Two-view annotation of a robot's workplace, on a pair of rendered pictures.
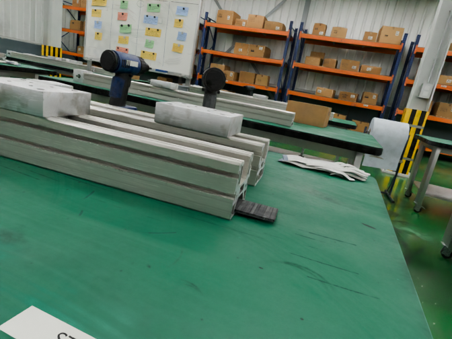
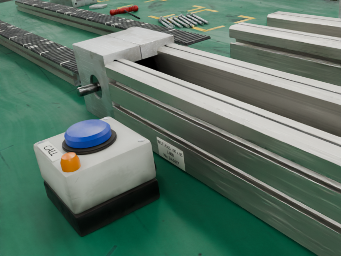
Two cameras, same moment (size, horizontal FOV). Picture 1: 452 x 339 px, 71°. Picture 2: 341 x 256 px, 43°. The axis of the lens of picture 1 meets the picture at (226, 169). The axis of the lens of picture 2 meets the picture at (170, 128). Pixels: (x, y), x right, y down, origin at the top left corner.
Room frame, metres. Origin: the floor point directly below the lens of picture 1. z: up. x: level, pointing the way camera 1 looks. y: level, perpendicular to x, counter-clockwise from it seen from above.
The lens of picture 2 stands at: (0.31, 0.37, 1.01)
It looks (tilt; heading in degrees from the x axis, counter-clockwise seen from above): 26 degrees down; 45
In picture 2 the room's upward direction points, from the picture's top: 8 degrees counter-clockwise
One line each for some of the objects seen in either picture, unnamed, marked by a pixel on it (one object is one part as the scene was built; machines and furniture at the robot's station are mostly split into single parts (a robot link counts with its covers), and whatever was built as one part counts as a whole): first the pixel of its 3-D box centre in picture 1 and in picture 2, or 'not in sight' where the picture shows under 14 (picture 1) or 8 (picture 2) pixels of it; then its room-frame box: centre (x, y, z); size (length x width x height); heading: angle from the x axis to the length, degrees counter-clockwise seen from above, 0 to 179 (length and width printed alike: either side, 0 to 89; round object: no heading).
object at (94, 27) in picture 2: not in sight; (74, 18); (0.99, 1.37, 0.79); 0.96 x 0.04 x 0.03; 77
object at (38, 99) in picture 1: (30, 103); not in sight; (0.56, 0.36, 0.87); 0.16 x 0.11 x 0.07; 77
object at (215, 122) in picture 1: (199, 124); not in sight; (0.69, 0.07, 0.87); 0.16 x 0.11 x 0.07; 77
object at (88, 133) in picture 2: not in sight; (89, 137); (0.50, 0.66, 0.84); 0.04 x 0.04 x 0.02
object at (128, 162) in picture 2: not in sight; (104, 165); (0.50, 0.66, 0.81); 0.10 x 0.08 x 0.06; 167
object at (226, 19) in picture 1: (243, 66); not in sight; (10.82, 0.04, 1.58); 2.83 x 0.98 x 3.15; 71
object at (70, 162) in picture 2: not in sight; (69, 160); (0.46, 0.64, 0.85); 0.02 x 0.02 x 0.01
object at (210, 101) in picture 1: (207, 107); not in sight; (0.92, 0.08, 0.89); 0.20 x 0.08 x 0.22; 9
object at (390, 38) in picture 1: (338, 82); not in sight; (9.87, -2.80, 1.59); 2.83 x 0.98 x 3.17; 71
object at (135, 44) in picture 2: not in sight; (120, 77); (0.65, 0.80, 0.83); 0.12 x 0.09 x 0.10; 167
